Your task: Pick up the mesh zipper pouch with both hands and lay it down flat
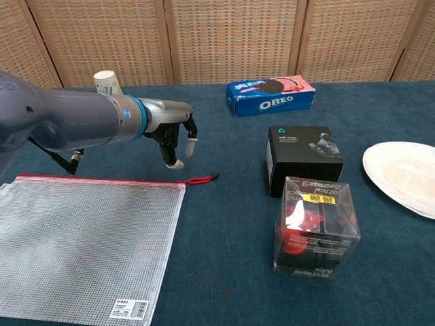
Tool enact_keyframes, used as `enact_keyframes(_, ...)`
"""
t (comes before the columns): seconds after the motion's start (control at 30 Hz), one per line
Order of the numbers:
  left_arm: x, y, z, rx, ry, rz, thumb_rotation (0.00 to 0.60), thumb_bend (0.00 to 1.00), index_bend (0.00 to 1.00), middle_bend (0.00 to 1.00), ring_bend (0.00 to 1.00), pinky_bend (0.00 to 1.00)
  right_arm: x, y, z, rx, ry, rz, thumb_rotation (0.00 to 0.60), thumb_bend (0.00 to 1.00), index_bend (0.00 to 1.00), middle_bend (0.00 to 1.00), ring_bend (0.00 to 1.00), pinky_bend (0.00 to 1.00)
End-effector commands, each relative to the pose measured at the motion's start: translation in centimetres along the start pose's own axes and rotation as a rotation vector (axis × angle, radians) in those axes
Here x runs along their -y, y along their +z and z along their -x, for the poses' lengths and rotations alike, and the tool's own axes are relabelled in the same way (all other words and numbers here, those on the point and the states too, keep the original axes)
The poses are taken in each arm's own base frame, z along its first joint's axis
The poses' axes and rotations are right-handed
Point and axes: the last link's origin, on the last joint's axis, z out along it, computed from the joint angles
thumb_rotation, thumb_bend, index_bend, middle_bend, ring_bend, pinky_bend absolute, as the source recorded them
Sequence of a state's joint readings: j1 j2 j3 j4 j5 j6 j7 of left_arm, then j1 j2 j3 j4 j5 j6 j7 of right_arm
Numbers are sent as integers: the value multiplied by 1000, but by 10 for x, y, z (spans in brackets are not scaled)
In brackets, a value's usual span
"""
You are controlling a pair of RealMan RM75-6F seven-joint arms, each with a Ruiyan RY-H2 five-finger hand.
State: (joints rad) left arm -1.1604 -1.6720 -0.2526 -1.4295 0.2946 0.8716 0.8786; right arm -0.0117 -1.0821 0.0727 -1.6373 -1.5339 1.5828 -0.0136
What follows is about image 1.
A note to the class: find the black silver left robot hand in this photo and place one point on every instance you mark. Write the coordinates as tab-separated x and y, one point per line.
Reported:
166	115

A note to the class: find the clear mesh zipper pouch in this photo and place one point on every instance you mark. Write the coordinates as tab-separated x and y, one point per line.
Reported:
85	237

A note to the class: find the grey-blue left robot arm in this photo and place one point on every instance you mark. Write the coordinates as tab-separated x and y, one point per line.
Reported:
68	119

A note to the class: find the white paper cup green print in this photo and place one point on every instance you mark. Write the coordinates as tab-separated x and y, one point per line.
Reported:
107	83

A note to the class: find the blue Oreo cookie box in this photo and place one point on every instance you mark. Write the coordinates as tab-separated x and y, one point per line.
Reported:
272	102

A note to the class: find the teal tablecloth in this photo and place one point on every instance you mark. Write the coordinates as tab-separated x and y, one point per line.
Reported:
221	237

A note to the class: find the black cardboard box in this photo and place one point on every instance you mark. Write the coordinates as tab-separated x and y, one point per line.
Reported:
306	153

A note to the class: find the clear plastic box red contents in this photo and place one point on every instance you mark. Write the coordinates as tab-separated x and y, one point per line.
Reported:
316	237

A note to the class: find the white plate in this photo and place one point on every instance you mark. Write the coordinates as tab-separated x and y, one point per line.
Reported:
401	173

